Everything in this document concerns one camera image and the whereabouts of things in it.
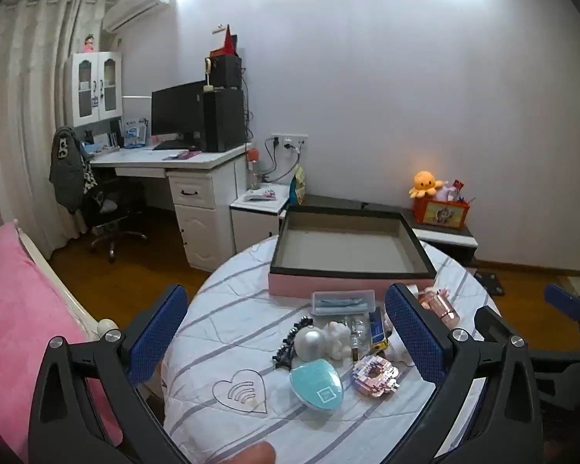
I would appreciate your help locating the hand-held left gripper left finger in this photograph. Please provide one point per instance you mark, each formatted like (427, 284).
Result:
(158, 334)

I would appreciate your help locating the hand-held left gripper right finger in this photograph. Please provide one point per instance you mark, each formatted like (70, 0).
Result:
(414, 334)

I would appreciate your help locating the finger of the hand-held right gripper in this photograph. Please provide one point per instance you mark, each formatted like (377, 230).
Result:
(494, 323)
(560, 297)

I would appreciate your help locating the pink perfume bottle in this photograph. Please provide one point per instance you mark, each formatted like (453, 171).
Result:
(442, 307)

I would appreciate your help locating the clear plastic bag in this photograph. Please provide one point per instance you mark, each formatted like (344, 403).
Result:
(359, 333)

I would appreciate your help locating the pink block figure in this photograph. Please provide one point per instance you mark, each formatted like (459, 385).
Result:
(373, 376)

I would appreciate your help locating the clear plastic case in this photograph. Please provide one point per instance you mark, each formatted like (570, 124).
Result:
(343, 302)

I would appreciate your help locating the white cat figurine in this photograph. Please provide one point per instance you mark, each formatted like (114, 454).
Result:
(336, 341)

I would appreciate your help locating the clear heart-shaped dish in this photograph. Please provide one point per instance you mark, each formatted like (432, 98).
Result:
(241, 391)

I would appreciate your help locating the silver ball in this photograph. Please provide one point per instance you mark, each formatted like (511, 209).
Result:
(309, 344)

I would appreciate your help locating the pink box with dark rim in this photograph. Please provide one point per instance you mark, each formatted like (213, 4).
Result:
(348, 251)

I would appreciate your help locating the black hair clip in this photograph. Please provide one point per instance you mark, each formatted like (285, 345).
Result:
(286, 348)

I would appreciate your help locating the black floor scale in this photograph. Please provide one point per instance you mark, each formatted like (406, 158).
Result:
(489, 284)

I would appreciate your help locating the dark low cabinet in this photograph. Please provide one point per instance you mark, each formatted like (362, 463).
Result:
(444, 237)

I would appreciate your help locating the teal compact case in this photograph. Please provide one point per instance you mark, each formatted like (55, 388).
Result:
(316, 382)

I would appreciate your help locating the orange storage box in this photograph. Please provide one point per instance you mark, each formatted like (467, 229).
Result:
(440, 213)

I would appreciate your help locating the black office chair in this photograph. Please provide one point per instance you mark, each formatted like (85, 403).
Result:
(111, 212)

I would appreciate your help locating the purple plush toy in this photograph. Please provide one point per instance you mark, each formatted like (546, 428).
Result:
(447, 192)

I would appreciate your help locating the white desk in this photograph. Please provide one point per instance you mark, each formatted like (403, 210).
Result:
(203, 203)

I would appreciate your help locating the white nightstand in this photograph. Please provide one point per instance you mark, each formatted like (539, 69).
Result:
(254, 225)

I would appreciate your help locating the pink blanket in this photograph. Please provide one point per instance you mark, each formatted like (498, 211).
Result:
(14, 309)

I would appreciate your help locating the orange octopus plush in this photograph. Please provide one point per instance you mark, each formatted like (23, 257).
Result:
(425, 183)

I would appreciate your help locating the papers on nightstand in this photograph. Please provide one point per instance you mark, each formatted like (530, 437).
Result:
(260, 196)

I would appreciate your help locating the pink book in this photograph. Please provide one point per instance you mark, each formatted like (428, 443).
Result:
(181, 155)

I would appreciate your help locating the dark grey jacket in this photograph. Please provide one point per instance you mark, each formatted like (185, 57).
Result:
(67, 174)

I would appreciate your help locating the yellow and blue snack bag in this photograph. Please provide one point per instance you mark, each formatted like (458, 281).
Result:
(298, 188)

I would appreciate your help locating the black keyboard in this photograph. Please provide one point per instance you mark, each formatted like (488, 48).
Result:
(170, 146)

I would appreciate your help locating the water bottle with red cap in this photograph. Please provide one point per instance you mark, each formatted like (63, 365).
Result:
(254, 171)

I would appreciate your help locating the blue desk organizer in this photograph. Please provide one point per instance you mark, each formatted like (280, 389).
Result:
(136, 135)

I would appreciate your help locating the black computer tower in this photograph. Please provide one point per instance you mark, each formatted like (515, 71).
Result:
(225, 121)

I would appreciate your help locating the black computer monitor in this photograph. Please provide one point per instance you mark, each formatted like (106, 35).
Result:
(176, 111)

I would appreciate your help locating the white glass-door cabinet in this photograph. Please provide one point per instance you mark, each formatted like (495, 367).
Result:
(93, 89)

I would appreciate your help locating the beige webcam on stand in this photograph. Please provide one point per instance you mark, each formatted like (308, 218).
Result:
(207, 75)

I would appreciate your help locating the beige curtain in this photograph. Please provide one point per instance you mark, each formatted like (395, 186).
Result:
(19, 106)

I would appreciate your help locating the black speaker box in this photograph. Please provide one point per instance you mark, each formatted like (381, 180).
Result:
(226, 72)

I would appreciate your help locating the pink doll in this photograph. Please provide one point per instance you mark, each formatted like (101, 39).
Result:
(89, 44)

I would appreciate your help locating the white air conditioner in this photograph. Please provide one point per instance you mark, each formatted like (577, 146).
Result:
(135, 7)

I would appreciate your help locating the white bed frame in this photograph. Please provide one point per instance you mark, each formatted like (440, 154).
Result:
(53, 280)

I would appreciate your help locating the white wall outlet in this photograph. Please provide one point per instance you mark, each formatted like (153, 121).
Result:
(290, 141)

